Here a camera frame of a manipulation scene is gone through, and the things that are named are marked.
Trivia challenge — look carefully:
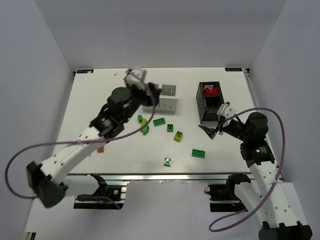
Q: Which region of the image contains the red and lime brick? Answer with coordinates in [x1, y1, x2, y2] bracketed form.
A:
[203, 85, 219, 95]

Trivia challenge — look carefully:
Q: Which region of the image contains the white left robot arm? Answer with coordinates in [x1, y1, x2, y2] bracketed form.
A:
[26, 82, 161, 208]

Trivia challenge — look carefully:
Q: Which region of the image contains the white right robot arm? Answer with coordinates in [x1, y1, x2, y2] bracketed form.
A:
[201, 104, 313, 240]

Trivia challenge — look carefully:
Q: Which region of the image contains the small dark green brick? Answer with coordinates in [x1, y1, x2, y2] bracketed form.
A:
[137, 114, 144, 124]

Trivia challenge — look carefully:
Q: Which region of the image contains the white slotted two-bin container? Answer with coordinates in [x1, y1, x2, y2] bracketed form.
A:
[155, 84, 178, 114]

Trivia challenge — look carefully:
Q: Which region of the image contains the lime long brick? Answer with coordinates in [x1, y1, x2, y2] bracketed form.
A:
[140, 118, 148, 132]

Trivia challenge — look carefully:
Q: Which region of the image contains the green 2x3 brick front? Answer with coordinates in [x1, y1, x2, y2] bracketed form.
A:
[191, 149, 206, 159]

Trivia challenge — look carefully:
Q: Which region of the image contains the green 2x3 brick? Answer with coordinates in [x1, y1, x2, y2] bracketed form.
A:
[153, 117, 166, 127]
[191, 149, 206, 159]

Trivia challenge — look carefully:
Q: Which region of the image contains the lime sloped brick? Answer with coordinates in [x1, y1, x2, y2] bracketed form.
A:
[173, 131, 183, 143]

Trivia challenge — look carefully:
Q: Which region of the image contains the green curved brick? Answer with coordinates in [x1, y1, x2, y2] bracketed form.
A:
[142, 125, 150, 135]

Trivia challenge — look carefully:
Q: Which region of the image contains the black slotted two-bin container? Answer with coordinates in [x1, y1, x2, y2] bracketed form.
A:
[195, 81, 225, 124]

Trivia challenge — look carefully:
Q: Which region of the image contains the green 2x2 brick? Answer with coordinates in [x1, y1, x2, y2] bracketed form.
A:
[167, 124, 174, 133]

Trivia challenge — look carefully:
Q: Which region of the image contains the light green printed brick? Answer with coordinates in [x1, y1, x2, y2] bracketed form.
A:
[163, 158, 172, 167]

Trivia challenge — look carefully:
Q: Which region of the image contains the dark logo sticker left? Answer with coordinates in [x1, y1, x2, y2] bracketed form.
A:
[76, 69, 94, 74]

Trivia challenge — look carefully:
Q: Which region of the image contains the dark logo sticker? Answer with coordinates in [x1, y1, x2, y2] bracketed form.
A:
[224, 67, 243, 72]
[76, 69, 94, 74]

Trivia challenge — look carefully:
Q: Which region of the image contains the dark logo sticker right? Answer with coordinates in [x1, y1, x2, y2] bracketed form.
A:
[224, 67, 243, 72]

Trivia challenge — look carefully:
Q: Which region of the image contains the orange small brick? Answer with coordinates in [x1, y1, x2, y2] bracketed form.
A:
[97, 147, 105, 153]

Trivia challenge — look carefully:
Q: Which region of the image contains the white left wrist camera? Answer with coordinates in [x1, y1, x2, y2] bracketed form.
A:
[123, 67, 147, 91]

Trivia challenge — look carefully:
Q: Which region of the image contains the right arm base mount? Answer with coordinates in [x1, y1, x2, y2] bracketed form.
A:
[204, 184, 248, 213]

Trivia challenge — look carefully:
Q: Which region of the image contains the aluminium table rail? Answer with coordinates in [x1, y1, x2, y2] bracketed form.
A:
[62, 171, 263, 183]

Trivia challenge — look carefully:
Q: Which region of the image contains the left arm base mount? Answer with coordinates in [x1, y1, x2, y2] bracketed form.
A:
[73, 173, 125, 210]

